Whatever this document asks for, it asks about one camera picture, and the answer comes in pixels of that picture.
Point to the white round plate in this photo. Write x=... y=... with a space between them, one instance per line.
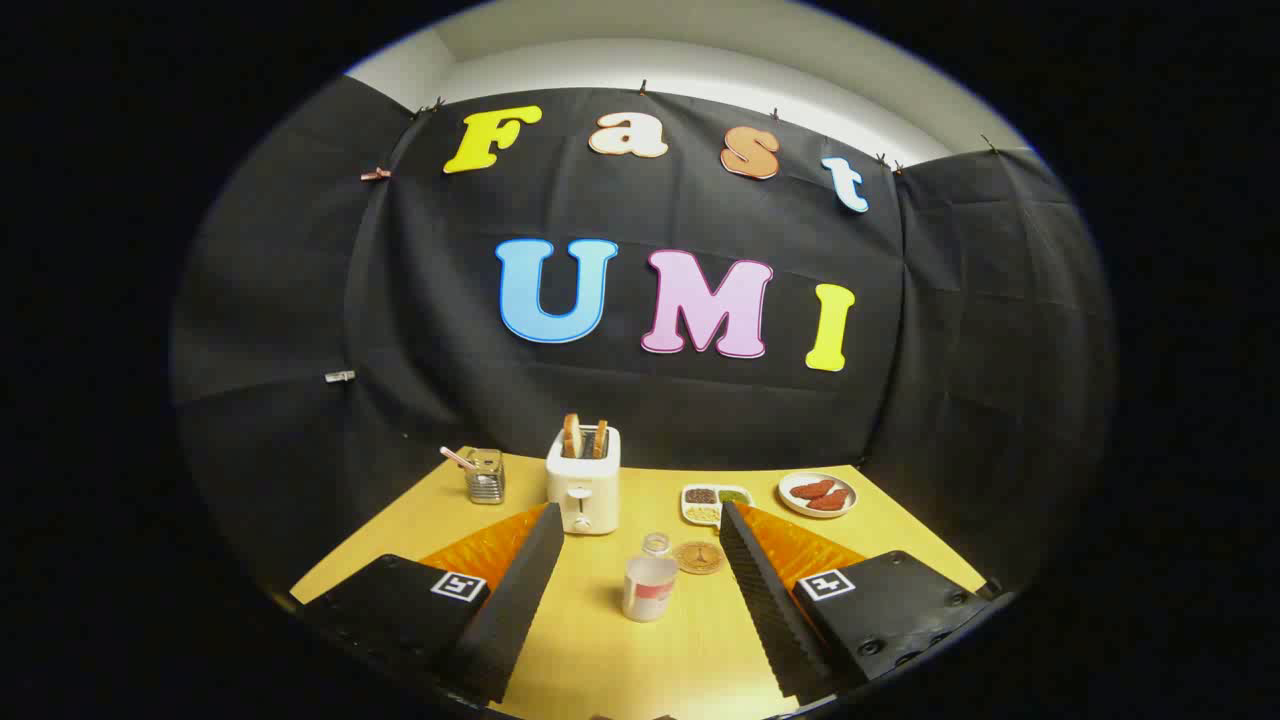
x=790 y=503

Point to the clear bottle with red label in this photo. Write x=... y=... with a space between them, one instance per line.
x=650 y=590

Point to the dark beans pile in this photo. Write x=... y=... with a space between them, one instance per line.
x=700 y=495

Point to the black backdrop cloth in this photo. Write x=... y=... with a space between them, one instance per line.
x=450 y=400

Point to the toasted bread slice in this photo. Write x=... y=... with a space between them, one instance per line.
x=571 y=436
x=600 y=440

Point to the red-brown meat piece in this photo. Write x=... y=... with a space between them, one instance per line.
x=812 y=489
x=830 y=501

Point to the wooden table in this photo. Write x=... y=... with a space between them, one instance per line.
x=620 y=665

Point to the round brown coaster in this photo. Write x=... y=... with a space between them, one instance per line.
x=700 y=558

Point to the white toaster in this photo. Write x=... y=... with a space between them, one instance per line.
x=583 y=485

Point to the pink striped straw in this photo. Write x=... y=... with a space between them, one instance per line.
x=456 y=457

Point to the white divided tray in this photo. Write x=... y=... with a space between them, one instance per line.
x=716 y=505

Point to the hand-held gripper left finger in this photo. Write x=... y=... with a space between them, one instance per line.
x=525 y=600

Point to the yellow soybeans pile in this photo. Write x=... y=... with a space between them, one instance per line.
x=703 y=513

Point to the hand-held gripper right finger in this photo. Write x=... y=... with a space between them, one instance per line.
x=765 y=610

